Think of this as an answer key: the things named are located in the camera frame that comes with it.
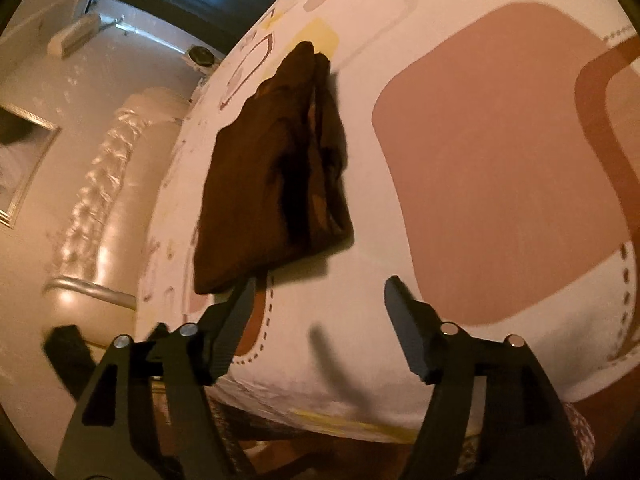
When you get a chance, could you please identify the framed wall picture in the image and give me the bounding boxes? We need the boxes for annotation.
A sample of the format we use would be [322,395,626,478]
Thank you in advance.
[0,104,62,228]

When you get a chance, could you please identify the patterned white bed sheet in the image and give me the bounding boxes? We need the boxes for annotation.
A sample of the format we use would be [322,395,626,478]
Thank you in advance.
[135,0,640,441]

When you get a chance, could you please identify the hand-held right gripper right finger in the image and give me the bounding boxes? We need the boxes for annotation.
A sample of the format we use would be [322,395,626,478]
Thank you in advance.
[384,276,586,480]

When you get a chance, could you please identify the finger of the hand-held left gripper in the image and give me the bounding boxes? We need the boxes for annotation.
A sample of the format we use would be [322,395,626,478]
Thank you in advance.
[42,325,97,397]

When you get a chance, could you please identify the brown orange plaid garment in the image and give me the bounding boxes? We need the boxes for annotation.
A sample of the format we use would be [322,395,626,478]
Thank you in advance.
[192,40,355,296]

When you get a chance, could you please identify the white wall air conditioner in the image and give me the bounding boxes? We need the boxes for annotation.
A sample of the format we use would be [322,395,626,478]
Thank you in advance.
[47,14,101,58]

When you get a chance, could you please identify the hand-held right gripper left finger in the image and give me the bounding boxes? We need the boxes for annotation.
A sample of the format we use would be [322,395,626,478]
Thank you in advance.
[54,277,257,480]

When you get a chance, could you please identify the cream tufted leather headboard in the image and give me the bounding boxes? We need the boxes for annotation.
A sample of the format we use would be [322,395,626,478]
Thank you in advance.
[42,87,193,361]

